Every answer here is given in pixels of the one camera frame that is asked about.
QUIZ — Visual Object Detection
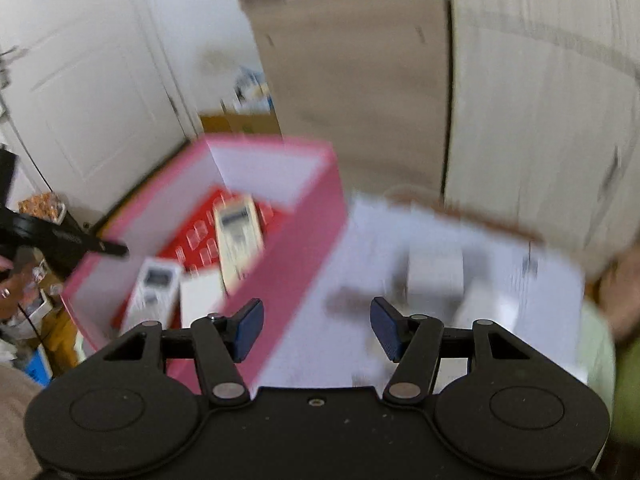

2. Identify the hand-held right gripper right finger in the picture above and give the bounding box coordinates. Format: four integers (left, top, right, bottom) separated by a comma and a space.
370, 296, 533, 406

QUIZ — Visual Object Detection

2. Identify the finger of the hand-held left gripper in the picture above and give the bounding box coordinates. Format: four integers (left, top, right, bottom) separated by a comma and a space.
75, 232, 130, 260

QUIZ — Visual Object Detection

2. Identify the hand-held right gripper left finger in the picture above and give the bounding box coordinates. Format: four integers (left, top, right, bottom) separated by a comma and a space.
102, 298, 265, 407

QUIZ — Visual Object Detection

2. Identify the white charger adapter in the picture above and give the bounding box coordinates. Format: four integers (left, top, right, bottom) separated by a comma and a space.
178, 269, 227, 329

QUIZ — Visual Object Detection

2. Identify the white remote control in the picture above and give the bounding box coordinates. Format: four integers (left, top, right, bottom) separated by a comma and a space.
120, 257, 184, 337

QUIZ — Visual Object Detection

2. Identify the pink cardboard box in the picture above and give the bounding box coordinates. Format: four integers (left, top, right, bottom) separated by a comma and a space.
60, 135, 350, 396

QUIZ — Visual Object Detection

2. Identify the cream remote with display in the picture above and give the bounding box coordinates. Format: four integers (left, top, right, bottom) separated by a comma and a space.
212, 193, 266, 297

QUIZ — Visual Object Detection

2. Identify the person's left hand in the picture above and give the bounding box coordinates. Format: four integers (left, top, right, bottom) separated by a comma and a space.
0, 255, 24, 324

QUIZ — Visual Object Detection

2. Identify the orange patterned box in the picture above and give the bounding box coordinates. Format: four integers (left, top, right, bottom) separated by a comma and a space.
18, 190, 69, 226

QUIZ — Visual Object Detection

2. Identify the red printed sheet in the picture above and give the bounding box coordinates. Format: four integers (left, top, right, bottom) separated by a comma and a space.
112, 186, 292, 332

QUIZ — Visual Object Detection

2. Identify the blue plastic item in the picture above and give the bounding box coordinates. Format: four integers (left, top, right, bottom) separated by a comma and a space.
22, 349, 54, 389

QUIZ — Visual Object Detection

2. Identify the white door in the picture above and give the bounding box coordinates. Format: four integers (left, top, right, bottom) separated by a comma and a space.
0, 0, 202, 233

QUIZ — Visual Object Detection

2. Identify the cardboard box with clutter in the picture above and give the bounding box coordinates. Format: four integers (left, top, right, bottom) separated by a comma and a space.
199, 111, 282, 137

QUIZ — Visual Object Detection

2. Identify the pale green cloth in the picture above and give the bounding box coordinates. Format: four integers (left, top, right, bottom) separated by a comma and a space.
579, 304, 619, 443

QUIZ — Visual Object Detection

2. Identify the brown bag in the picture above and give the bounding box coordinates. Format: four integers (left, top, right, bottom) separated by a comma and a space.
594, 244, 640, 342

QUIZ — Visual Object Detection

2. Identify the wooden shelf cabinet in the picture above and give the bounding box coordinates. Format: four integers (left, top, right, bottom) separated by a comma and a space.
232, 0, 452, 197

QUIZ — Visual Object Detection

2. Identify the olive green bag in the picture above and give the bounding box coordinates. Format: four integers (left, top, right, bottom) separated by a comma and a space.
612, 339, 640, 445

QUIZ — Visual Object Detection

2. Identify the pale wooden wardrobe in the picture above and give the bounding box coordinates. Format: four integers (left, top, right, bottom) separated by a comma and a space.
442, 0, 640, 243

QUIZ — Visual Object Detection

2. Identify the wooden bed frame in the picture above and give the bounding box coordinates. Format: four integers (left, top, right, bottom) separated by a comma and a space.
389, 186, 547, 247

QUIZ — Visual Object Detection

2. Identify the metal door handle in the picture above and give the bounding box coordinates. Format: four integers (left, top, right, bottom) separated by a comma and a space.
0, 44, 24, 87

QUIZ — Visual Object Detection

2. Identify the white bag with blue handle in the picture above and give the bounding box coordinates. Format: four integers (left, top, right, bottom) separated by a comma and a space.
232, 66, 274, 114

